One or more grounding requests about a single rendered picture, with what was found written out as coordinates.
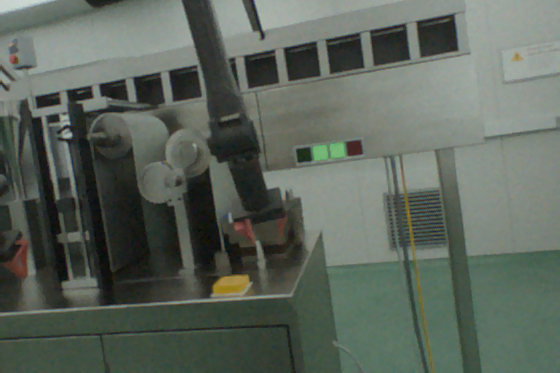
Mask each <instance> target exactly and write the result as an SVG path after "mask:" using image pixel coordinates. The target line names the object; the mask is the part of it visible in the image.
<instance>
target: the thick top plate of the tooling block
mask: <svg viewBox="0 0 560 373"><path fill-rule="evenodd" d="M294 198H295V199H293V200H285V199H284V202H285V206H286V215H287V220H286V225H285V227H284V229H283V237H281V235H280V232H279V228H278V224H277V220H272V221H268V222H265V223H261V224H253V225H252V224H250V222H249V219H248V218H247V219H248V222H249V224H250V227H251V230H252V233H253V236H254V239H255V241H264V240H273V239H283V238H284V236H285V235H286V234H287V232H288V231H289V230H290V228H291V227H292V226H293V224H292V217H291V210H292V209H293V208H294V207H295V205H297V206H300V205H301V207H302V201H301V196H300V197H294ZM302 214H303V207H302ZM227 225H228V237H229V244H234V243H244V242H250V241H249V240H248V239H247V238H246V237H245V236H243V235H241V234H238V233H237V232H236V231H235V225H234V224H233V222H228V224H227Z"/></svg>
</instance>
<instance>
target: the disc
mask: <svg viewBox="0 0 560 373"><path fill-rule="evenodd" d="M183 134H191V135H194V136H196V137H198V138H199V140H201V141H202V142H203V144H204V146H205V149H206V159H205V161H204V163H203V165H202V166H201V167H200V168H199V169H197V170H195V171H192V172H188V177H197V176H199V175H200V174H201V173H203V172H204V171H205V170H206V169H207V168H208V167H209V163H210V160H211V154H210V151H209V147H208V144H207V141H206V137H205V136H204V135H203V134H202V133H201V132H199V131H198V130H193V129H183V130H178V131H177V132H175V133H174V134H173V135H172V136H171V137H170V139H169V141H168V143H167V146H166V159H167V161H168V164H169V165H170V167H171V168H172V169H173V170H176V169H179V168H176V166H175V165H174V164H173V162H172V160H171V158H170V147H171V145H172V143H173V141H174V140H176V139H177V138H178V137H179V136H180V135H183Z"/></svg>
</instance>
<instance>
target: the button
mask: <svg viewBox="0 0 560 373"><path fill-rule="evenodd" d="M248 284H249V282H248V276H247V275H237V276H225V277H222V278H221V279H220V280H219V281H218V282H217V284H215V285H214V286H213V290H214V294H242V292H243V291H244V290H245V288H246V287H247V285H248Z"/></svg>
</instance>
